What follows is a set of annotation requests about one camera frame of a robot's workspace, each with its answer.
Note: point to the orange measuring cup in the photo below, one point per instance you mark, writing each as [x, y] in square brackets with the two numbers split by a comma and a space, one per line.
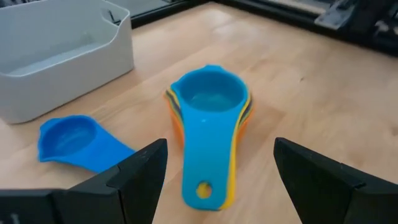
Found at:
[178, 132]

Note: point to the light blue measuring cup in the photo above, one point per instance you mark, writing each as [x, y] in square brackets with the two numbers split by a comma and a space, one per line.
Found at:
[208, 140]

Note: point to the grey metal mounting plate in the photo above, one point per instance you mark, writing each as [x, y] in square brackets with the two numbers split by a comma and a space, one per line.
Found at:
[335, 15]

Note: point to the grey plastic basket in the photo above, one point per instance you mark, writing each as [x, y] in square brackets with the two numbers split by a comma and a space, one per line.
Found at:
[62, 81]

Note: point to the small blue measuring cup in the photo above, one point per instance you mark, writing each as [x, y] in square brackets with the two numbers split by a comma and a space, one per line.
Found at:
[93, 149]

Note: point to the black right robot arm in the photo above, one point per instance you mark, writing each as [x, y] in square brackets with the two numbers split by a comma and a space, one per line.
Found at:
[373, 18]

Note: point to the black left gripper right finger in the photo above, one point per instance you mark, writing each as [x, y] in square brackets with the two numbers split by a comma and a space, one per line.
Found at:
[326, 189]

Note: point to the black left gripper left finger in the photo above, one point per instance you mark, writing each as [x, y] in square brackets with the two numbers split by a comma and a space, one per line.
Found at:
[133, 186]

